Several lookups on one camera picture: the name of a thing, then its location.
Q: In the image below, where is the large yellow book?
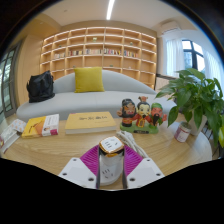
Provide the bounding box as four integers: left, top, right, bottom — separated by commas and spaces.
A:
64, 111, 118, 135

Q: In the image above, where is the small white pink-labelled pot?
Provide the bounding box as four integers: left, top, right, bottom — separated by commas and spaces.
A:
173, 121, 193, 144

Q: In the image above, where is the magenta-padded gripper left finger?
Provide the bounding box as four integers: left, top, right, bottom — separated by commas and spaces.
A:
58, 144, 101, 190

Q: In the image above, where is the grey curved sofa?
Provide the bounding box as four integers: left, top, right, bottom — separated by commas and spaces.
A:
15, 69, 178, 123

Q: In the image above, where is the yellow and white book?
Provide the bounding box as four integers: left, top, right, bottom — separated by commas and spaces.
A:
21, 113, 60, 139

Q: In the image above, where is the green potted plant white pot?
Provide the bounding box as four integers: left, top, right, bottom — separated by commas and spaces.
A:
154, 68, 224, 142

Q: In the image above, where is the wooden wall shelf unit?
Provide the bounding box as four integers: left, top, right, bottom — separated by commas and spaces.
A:
39, 26, 158, 90

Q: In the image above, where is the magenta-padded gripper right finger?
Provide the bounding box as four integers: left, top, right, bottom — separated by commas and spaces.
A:
122, 144, 166, 190

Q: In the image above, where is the yellow cushion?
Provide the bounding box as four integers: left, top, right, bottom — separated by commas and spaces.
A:
73, 66, 106, 94

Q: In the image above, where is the three-figure cartoon figurine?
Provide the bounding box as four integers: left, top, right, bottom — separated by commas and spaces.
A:
116, 95, 168, 135

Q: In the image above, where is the open illustrated book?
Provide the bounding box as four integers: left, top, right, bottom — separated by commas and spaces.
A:
0, 118, 27, 154

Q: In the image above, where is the black bag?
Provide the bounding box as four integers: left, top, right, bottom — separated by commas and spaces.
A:
26, 70, 56, 104

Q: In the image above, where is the white power cable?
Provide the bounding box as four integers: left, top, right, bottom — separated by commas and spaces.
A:
115, 130, 150, 159

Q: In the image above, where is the long ceiling light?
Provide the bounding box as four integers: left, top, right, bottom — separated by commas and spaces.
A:
105, 0, 116, 21

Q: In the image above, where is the white cube charger gold band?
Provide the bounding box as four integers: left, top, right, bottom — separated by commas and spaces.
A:
98, 135, 125, 158

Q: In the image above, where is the glass door dark frame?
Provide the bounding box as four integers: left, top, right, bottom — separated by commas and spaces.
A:
0, 39, 23, 116

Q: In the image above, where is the black-framed window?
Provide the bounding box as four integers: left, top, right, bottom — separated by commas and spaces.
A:
181, 39, 207, 76

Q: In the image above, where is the white air conditioner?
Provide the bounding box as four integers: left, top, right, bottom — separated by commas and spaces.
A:
160, 20, 183, 34

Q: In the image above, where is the white sheer curtain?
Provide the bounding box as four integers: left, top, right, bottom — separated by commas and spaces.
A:
203, 49, 224, 94
165, 37, 185, 78

